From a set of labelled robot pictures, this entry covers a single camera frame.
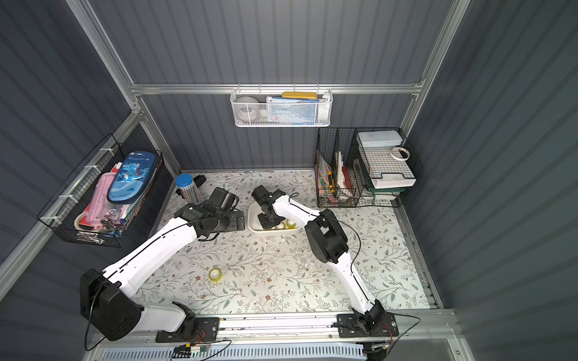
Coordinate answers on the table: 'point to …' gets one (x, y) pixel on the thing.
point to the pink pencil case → (101, 209)
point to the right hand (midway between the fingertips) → (274, 220)
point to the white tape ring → (399, 159)
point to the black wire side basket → (67, 212)
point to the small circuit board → (199, 348)
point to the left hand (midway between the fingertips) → (232, 222)
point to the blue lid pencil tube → (184, 182)
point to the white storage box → (255, 228)
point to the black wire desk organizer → (363, 167)
